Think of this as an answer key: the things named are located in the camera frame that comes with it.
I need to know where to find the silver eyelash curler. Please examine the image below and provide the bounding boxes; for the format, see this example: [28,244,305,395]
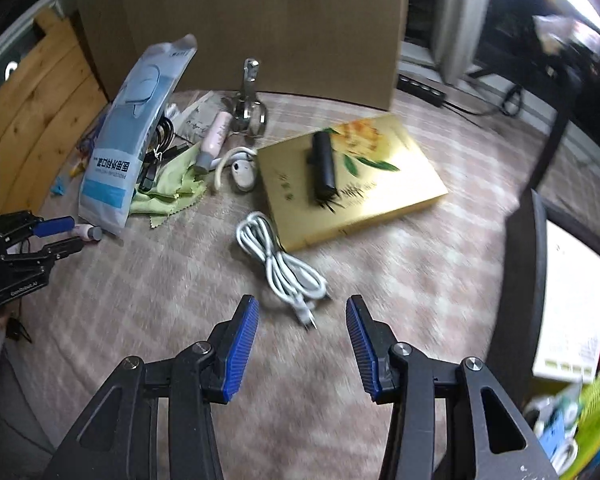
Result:
[230,58,268,137]

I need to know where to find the white earphone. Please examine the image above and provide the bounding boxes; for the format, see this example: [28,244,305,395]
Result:
[214,146,259,194]

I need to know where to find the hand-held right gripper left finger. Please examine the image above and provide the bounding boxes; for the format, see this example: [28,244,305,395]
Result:
[40,294,260,480]

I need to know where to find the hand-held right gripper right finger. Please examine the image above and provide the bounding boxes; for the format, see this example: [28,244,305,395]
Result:
[346,294,561,480]

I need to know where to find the wooden board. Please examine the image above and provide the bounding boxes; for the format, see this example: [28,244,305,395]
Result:
[0,10,108,216]

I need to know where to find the large cardboard box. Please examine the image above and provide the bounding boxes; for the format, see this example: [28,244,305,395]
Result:
[72,0,412,111]

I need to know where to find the white paper sheet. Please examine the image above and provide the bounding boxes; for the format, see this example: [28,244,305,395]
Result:
[532,220,600,381]

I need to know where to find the blue face mask packet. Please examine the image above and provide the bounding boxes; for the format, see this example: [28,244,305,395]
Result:
[78,34,198,237]

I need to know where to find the black power cable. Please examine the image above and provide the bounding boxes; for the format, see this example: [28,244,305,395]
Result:
[445,82,525,117]

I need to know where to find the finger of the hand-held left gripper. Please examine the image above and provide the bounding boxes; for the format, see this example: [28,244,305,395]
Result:
[0,211,76,246]
[0,237,83,267]

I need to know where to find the black storage container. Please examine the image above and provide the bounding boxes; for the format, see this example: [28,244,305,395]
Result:
[490,187,600,480]

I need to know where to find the black power strip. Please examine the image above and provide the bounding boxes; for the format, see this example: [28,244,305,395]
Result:
[397,74,448,108]

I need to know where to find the white cable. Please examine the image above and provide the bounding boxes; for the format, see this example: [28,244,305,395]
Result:
[236,211,329,332]

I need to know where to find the white paper sachet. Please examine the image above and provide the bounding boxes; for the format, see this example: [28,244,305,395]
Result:
[172,91,231,141]

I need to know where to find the clear plastic bag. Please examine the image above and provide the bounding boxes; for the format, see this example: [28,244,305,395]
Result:
[532,15,581,56]

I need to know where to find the black light stand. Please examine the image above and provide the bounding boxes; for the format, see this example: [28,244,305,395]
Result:
[527,67,581,191]

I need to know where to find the gold flower-print box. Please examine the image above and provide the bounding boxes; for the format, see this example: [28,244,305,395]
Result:
[256,114,449,253]

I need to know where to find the green and blue packets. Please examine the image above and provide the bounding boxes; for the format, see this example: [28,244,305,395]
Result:
[128,147,208,228]

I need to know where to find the black stick device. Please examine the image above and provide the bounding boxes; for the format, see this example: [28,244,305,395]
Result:
[307,131,338,202]

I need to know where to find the pink cosmetic tube grey cap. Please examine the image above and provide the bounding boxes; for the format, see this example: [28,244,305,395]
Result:
[195,111,233,172]

